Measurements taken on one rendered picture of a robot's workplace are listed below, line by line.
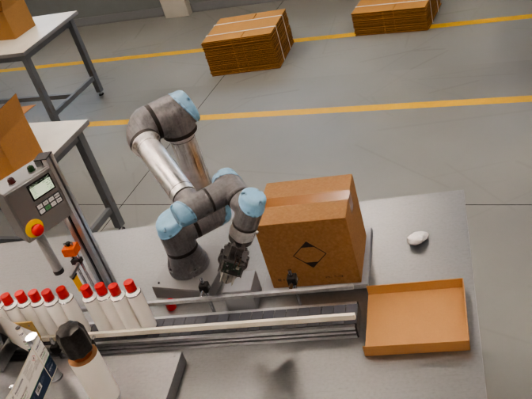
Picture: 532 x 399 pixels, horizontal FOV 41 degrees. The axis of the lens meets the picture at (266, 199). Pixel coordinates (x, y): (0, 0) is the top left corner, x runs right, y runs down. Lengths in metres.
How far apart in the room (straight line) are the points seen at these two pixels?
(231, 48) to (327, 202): 3.99
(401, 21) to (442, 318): 4.21
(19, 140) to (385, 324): 2.40
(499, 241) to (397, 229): 1.26
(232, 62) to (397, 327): 4.30
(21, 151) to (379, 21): 3.36
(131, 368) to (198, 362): 0.21
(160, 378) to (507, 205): 2.34
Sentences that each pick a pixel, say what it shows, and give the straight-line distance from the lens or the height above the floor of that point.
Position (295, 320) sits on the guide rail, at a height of 0.91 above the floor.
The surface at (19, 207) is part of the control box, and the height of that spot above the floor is 1.41.
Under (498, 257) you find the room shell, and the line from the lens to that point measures 3.68.
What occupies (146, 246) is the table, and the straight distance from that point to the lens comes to 2.90.
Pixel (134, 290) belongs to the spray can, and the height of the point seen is 1.05.
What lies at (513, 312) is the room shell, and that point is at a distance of 3.40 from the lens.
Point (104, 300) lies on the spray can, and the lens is 2.37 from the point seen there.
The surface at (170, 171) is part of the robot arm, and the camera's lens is 2.08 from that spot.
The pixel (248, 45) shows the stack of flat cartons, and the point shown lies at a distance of 6.09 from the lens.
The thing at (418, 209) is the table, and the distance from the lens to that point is 2.65.
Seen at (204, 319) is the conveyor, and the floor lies 0.88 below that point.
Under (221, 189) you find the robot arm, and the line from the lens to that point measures 2.00.
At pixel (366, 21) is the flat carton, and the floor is 0.12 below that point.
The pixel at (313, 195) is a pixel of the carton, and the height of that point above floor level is 1.12.
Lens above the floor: 2.41
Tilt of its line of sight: 33 degrees down
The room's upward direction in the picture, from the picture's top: 18 degrees counter-clockwise
